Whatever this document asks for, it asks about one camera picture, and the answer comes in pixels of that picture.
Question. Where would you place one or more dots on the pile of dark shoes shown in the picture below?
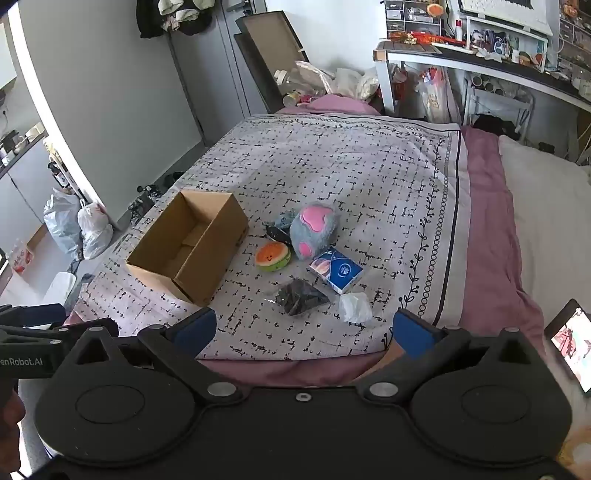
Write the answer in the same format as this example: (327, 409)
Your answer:
(145, 201)

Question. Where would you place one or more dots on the clear bag with red print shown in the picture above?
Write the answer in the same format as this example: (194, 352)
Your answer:
(434, 94)

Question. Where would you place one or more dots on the crumpled white tissue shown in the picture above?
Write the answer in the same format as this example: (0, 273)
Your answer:
(355, 307)

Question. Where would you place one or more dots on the heap of white plastic bags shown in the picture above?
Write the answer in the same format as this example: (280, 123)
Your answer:
(351, 81)

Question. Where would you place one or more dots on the white printed blanket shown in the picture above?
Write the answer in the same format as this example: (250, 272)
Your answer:
(369, 184)

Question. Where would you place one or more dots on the grey-white plastic bag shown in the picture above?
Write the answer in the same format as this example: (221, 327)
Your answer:
(62, 221)

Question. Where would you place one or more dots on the clear plastic bottle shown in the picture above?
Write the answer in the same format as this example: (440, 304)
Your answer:
(295, 81)

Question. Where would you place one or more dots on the small black cloth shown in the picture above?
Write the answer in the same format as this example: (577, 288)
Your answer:
(277, 234)

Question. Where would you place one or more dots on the white desk with dark top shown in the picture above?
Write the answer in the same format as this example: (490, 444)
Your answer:
(461, 57)

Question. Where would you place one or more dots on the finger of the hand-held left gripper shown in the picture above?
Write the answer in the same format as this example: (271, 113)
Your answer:
(46, 334)
(44, 314)

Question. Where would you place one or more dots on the blue and pink plush toy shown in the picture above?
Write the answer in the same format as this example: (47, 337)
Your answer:
(315, 230)

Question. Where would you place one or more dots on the blue tissue packet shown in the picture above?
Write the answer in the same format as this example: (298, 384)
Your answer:
(339, 272)

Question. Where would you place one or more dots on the white stool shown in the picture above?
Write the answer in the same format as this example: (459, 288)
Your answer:
(60, 288)

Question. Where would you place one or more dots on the wall shelf with kitchenware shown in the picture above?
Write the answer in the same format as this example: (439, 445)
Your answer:
(18, 147)

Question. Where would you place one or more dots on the black bag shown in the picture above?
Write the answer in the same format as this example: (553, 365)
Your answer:
(494, 125)

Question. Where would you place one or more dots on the paper cup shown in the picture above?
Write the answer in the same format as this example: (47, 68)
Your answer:
(292, 98)

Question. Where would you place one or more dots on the white laptop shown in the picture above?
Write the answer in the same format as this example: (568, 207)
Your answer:
(503, 14)

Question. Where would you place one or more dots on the white desk shelf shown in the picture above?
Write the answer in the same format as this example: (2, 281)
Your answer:
(540, 46)

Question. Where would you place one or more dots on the small blue-grey fluffy cloth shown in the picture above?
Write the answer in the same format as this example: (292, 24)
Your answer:
(285, 218)

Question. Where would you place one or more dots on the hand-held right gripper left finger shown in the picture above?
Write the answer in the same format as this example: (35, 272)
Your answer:
(197, 330)

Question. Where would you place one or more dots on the smartphone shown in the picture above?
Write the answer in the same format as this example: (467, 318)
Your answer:
(570, 344)

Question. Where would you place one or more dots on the red and white bag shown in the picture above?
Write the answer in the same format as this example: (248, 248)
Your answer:
(19, 261)

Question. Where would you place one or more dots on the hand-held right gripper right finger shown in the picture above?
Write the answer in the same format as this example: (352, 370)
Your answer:
(412, 330)

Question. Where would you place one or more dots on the white bottle with red cap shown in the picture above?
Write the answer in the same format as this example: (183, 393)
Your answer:
(459, 31)

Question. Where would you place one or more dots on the dark board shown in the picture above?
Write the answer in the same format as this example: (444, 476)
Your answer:
(258, 74)

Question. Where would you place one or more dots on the white metal rack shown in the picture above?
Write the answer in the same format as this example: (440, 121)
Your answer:
(501, 94)

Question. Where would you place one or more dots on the desktop drawer organizer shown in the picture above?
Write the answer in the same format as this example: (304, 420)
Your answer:
(411, 14)

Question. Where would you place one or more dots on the dark packet in clear plastic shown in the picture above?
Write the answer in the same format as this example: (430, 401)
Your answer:
(300, 297)

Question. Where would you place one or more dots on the person's left hand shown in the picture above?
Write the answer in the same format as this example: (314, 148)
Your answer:
(10, 413)

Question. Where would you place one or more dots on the white duvet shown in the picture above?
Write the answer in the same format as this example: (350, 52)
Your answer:
(549, 221)

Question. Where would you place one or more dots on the brown cardboard box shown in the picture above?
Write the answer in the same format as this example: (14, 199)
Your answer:
(217, 258)

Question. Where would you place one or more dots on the dark shoes pair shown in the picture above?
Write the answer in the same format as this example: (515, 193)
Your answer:
(171, 179)

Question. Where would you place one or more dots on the white plastic bag red print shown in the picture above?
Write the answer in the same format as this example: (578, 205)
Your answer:
(94, 230)

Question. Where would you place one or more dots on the orange squishy toy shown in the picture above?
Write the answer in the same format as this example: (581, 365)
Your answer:
(273, 257)

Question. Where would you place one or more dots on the brown framed board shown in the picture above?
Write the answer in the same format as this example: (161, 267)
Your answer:
(272, 37)

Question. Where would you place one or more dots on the hanging clothes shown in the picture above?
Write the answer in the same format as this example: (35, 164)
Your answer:
(178, 18)

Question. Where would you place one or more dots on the pink bed sheet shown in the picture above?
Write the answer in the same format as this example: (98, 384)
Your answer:
(485, 230)

